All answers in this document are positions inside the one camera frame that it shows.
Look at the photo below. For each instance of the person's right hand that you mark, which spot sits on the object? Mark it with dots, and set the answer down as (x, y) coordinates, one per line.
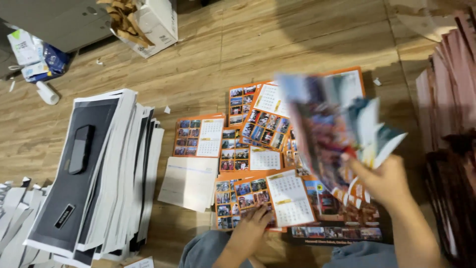
(388, 182)

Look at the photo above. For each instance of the person's left hand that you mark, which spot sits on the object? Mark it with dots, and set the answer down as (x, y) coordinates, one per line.
(246, 232)

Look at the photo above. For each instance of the person's left fingers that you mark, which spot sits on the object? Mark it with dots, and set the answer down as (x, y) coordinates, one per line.
(264, 216)

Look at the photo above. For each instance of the orange photo calendar sheet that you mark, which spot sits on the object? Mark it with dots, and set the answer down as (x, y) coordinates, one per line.
(266, 123)
(292, 156)
(224, 203)
(234, 152)
(288, 197)
(199, 136)
(240, 104)

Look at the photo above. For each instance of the bundle of colourful calendar sheets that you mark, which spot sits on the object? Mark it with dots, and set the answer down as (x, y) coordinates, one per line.
(323, 130)

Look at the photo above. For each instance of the person's left leg grey trousers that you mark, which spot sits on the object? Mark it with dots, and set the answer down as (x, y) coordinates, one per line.
(202, 251)

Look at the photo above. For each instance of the person's leg grey trousers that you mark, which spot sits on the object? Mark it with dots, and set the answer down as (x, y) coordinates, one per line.
(202, 251)
(360, 257)

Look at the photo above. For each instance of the dark photo poster sheet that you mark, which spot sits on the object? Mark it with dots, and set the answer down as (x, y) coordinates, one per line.
(336, 227)

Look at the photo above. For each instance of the stack of plain white papers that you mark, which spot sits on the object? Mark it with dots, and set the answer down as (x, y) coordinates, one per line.
(187, 184)

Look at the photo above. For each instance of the person's right leg grey trousers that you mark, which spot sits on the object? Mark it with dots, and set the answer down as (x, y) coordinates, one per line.
(360, 257)

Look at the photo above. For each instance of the white printed paper slip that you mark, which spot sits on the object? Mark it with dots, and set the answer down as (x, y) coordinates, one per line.
(140, 263)

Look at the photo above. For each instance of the large orange bordered calendar sheet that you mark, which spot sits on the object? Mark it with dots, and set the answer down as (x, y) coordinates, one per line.
(351, 83)

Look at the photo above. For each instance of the stack of black white prints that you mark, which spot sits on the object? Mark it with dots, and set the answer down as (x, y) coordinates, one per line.
(96, 175)

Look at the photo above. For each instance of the black phone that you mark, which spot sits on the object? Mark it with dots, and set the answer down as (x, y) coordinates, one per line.
(81, 149)

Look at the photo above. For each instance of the stack of dark red sheets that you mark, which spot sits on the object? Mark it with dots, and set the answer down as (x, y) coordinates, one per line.
(453, 130)

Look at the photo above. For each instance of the white cardboard box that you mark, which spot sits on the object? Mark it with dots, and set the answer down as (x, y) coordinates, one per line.
(158, 28)

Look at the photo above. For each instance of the brown cardboard scraps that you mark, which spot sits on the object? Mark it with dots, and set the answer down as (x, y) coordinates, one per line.
(128, 20)

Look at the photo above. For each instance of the heap of cut paper strips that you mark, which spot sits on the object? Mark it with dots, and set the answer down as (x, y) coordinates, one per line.
(16, 223)

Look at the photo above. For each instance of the white paper roll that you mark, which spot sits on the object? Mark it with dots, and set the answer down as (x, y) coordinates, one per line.
(47, 93)

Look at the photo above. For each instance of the white and blue plastic bags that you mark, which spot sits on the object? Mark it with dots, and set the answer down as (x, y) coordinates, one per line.
(35, 56)

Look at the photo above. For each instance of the grey cardboard sheet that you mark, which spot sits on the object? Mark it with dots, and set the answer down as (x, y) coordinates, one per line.
(55, 20)

